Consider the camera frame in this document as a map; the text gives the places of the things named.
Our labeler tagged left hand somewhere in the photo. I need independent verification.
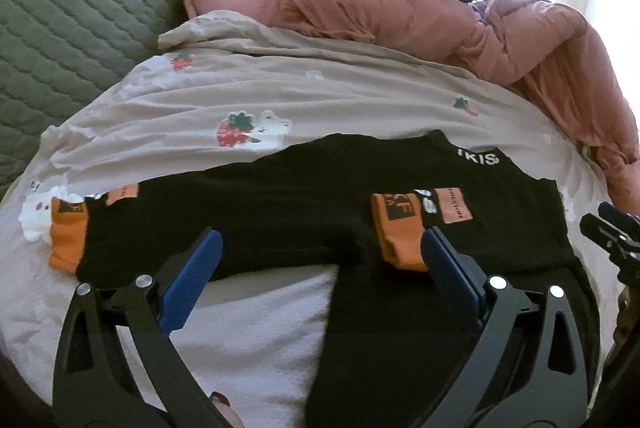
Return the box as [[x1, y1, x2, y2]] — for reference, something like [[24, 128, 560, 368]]
[[209, 391, 244, 428]]

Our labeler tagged pink puffy comforter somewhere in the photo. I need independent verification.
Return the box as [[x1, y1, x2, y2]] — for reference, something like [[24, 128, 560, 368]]
[[183, 0, 639, 214]]

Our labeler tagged grey bear-print blanket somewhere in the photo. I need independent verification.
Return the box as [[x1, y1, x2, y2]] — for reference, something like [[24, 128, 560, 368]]
[[1, 11, 622, 427]]

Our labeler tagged black orange-cuffed sweatshirt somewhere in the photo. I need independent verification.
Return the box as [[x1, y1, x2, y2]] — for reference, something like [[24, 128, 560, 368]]
[[49, 130, 600, 427]]

